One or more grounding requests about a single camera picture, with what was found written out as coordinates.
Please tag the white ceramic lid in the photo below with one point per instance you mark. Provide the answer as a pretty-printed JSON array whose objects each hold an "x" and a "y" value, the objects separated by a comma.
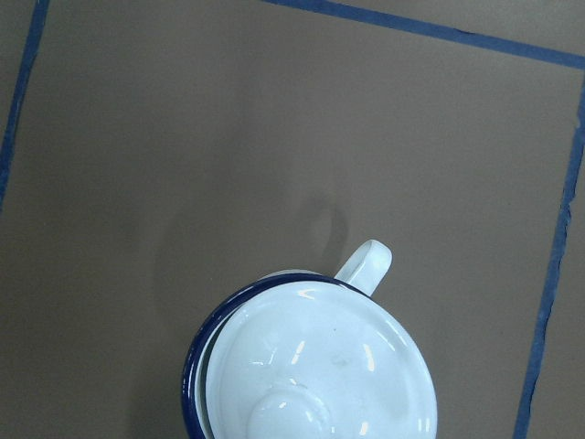
[{"x": 316, "y": 360}]

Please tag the white enamel mug blue rim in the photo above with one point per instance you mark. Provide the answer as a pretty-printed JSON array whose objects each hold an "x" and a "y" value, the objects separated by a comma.
[{"x": 361, "y": 274}]

